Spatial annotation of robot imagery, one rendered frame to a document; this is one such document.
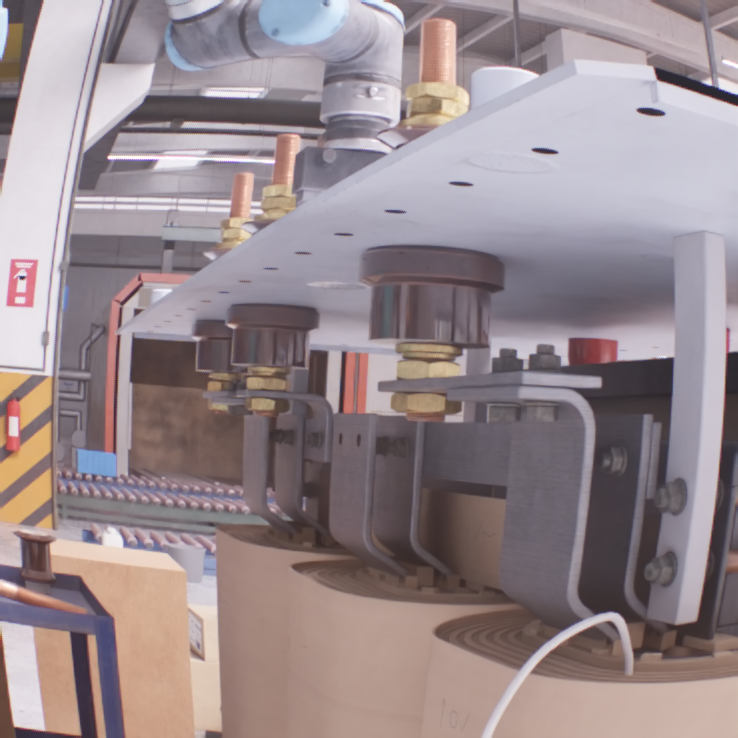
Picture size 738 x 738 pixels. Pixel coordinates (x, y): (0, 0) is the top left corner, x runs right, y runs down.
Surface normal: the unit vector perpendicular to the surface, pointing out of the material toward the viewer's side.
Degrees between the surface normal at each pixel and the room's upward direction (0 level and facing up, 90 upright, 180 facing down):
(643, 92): 180
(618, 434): 90
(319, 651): 90
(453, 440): 90
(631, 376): 90
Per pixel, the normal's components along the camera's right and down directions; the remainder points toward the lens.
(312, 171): 0.29, -0.04
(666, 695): -0.33, -0.07
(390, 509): -0.95, -0.07
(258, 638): -0.66, -0.07
